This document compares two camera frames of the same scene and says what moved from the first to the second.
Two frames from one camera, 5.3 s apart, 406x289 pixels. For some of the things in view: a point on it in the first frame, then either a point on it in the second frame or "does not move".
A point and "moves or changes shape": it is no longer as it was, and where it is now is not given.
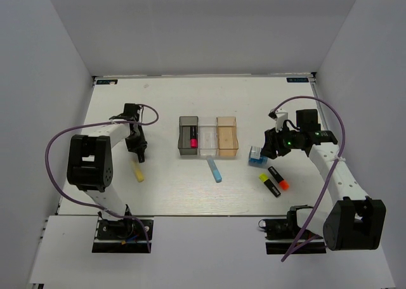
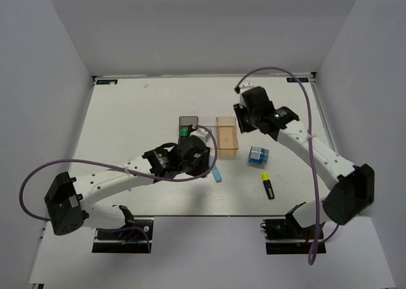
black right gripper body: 285,139 -> 246,120
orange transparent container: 228,143 does not move
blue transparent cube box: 255,158 does not move
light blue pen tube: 214,168 does not move
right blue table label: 297,79 does not move
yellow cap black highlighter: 264,178 moves or changes shape
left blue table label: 111,82 does not move
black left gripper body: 137,140 -> 197,168
